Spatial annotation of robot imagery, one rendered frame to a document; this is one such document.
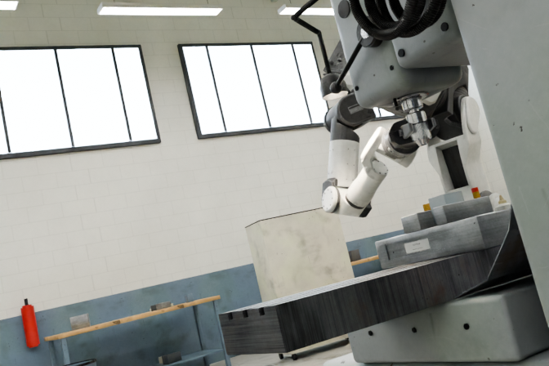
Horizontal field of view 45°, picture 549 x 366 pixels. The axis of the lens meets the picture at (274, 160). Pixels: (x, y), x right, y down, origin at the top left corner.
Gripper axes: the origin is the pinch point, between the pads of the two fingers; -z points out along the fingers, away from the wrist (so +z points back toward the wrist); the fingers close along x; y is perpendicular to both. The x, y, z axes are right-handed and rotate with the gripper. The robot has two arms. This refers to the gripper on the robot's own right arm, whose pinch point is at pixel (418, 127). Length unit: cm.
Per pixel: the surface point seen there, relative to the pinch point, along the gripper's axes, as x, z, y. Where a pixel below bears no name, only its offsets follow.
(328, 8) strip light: 178, 696, -296
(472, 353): -9, -21, 48
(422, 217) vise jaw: -4.6, 0.5, 20.7
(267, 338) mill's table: -47, -30, 35
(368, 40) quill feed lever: -9.5, -10.1, -19.9
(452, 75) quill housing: 8.6, -6.5, -9.0
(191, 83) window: -23, 813, -264
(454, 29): 1.1, -30.0, -12.6
